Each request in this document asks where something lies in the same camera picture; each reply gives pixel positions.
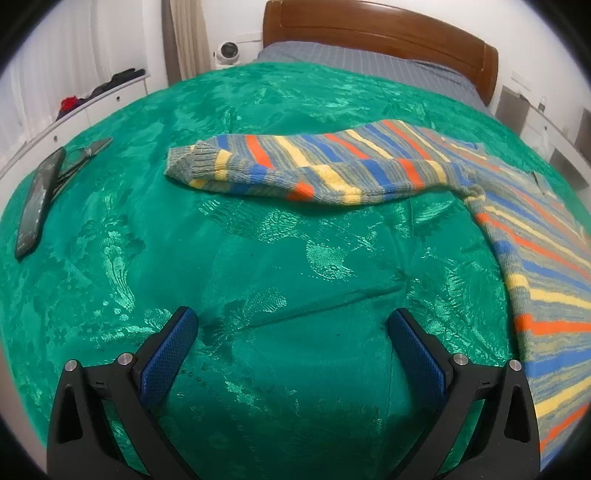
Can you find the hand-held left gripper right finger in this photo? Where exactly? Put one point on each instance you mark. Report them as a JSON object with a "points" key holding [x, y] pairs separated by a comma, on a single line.
{"points": [[418, 353]]}

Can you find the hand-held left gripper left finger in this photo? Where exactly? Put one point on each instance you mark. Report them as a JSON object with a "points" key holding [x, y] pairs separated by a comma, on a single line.
{"points": [[168, 353]]}

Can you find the striped knit sweater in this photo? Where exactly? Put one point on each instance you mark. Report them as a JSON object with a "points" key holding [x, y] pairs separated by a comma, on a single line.
{"points": [[323, 170]]}

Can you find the black clothes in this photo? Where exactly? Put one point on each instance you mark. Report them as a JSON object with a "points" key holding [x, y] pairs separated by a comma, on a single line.
{"points": [[117, 79]]}

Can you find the green patterned blanket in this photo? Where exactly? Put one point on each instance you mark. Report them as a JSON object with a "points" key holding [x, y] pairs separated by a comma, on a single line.
{"points": [[277, 258]]}

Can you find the black smartphone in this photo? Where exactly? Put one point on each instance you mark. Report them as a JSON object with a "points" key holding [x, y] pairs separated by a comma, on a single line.
{"points": [[37, 203]]}

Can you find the white low cabinet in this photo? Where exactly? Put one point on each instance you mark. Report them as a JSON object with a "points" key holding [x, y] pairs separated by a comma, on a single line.
{"points": [[115, 99]]}

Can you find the white desk cabinet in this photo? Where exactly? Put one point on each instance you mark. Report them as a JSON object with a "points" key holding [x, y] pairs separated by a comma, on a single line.
{"points": [[565, 138]]}

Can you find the red cloth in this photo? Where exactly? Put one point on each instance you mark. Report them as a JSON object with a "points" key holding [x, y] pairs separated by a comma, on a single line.
{"points": [[68, 105]]}

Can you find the grey checked bed sheet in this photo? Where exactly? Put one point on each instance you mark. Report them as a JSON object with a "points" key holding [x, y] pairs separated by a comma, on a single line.
{"points": [[369, 64]]}

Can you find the white sheer curtain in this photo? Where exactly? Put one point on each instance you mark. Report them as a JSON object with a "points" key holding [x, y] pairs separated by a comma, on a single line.
{"points": [[69, 55]]}

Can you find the beige curtain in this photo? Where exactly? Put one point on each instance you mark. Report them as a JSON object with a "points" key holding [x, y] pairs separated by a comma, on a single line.
{"points": [[189, 37]]}

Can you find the wooden headboard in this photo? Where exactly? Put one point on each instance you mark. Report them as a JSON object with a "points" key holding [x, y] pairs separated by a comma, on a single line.
{"points": [[369, 32]]}

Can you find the white wall switch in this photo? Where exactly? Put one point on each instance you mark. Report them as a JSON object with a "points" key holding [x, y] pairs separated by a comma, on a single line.
{"points": [[521, 78]]}

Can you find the white round camera device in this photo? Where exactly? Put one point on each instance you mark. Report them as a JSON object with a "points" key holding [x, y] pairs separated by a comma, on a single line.
{"points": [[226, 53]]}

